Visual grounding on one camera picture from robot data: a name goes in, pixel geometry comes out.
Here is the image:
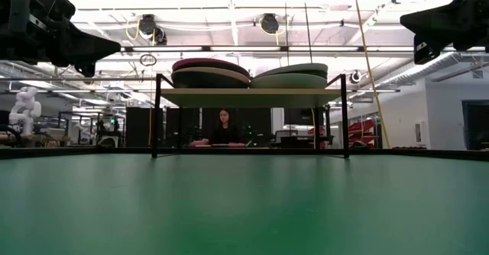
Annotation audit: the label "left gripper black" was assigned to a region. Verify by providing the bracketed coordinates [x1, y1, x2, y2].
[0, 0, 121, 77]

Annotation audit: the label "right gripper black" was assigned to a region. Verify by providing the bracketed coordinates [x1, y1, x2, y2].
[400, 0, 489, 65]

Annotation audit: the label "hot pink round plate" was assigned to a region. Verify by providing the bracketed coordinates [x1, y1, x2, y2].
[171, 57, 251, 79]

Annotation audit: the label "dark grey round plate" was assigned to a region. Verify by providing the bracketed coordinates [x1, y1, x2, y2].
[170, 71, 251, 89]

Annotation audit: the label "black round plate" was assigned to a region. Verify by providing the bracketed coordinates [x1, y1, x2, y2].
[267, 69, 329, 80]

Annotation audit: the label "salmon pink round plate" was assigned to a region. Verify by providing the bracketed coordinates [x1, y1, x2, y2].
[171, 66, 251, 85]

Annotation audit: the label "pale mint round plate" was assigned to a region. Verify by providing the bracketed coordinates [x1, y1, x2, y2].
[254, 63, 329, 79]

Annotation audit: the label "light wooden shelf board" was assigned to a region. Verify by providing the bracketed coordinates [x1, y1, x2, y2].
[160, 88, 345, 108]

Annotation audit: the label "white robot figure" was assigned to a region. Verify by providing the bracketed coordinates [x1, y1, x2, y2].
[8, 86, 43, 136]

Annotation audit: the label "black partition cabinet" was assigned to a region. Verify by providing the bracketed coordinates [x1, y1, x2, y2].
[125, 106, 273, 148]

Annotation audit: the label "wooden workbench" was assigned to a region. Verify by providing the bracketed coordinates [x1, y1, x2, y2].
[0, 132, 72, 149]

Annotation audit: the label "red storage bins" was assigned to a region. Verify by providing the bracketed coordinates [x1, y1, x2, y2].
[345, 119, 377, 149]

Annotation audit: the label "person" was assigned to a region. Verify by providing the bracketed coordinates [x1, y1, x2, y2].
[189, 108, 246, 148]

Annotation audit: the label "sage green round plate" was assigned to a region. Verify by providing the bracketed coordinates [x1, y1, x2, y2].
[250, 73, 329, 89]

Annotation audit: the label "black monitor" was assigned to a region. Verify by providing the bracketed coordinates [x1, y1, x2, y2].
[283, 108, 318, 126]

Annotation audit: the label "green table mat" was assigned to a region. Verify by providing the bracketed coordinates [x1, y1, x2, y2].
[0, 153, 489, 255]

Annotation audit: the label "hanging black cable ring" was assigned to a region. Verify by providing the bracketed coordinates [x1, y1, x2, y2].
[139, 53, 158, 67]

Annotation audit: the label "black ceiling cable reel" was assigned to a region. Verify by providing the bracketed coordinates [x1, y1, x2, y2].
[258, 12, 291, 46]
[125, 13, 168, 46]

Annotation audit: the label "long yellow cable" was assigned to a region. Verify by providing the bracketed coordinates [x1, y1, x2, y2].
[351, 0, 391, 150]

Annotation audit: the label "black workstation frame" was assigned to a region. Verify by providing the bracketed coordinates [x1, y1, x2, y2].
[57, 111, 127, 148]

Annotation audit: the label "black aluminium rig frame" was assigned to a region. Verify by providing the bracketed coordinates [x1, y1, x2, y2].
[0, 147, 489, 163]

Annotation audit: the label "black metal shelf frame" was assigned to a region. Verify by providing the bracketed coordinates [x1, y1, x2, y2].
[151, 73, 351, 160]

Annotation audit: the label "long black cable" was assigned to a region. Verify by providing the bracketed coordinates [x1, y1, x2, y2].
[301, 0, 315, 64]

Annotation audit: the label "thin black hanging cable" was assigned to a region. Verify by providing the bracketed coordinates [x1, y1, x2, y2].
[283, 0, 290, 67]

